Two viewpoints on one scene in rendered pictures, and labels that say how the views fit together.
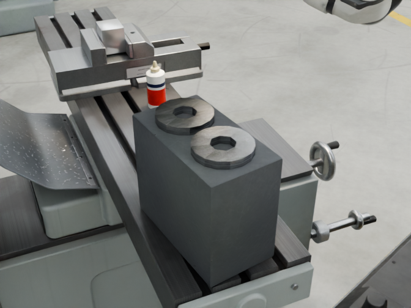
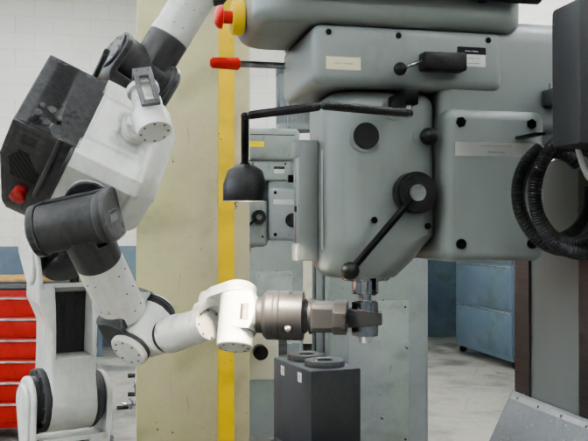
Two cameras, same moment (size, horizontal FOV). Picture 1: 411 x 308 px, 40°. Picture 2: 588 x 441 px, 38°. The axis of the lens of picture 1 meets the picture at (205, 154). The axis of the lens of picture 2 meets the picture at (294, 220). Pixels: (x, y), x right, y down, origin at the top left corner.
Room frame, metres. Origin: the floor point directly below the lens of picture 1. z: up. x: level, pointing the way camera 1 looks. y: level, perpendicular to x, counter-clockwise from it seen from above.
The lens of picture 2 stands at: (2.61, 0.32, 1.39)
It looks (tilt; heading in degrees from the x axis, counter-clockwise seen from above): 1 degrees up; 191
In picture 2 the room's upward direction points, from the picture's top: straight up
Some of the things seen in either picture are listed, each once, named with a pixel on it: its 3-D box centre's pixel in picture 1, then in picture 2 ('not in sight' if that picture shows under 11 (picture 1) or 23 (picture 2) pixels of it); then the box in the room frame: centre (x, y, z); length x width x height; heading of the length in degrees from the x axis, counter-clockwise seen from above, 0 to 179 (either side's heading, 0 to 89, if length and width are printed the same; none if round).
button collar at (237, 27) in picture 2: not in sight; (237, 17); (1.19, -0.05, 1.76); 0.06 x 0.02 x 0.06; 23
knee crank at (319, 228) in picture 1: (343, 223); not in sight; (1.18, -0.38, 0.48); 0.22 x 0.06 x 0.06; 113
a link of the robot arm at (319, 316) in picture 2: not in sight; (313, 317); (1.10, 0.07, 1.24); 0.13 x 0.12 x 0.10; 5
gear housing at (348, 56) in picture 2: not in sight; (388, 70); (1.08, 0.20, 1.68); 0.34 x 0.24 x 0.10; 113
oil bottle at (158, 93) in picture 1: (156, 84); not in sight; (1.10, 0.11, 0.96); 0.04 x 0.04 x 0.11
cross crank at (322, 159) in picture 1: (311, 164); not in sight; (1.29, -0.30, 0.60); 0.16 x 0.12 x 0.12; 113
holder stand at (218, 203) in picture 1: (203, 182); (315, 400); (0.69, 0.00, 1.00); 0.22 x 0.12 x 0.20; 33
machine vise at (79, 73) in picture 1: (125, 55); not in sight; (1.24, 0.19, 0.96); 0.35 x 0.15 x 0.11; 111
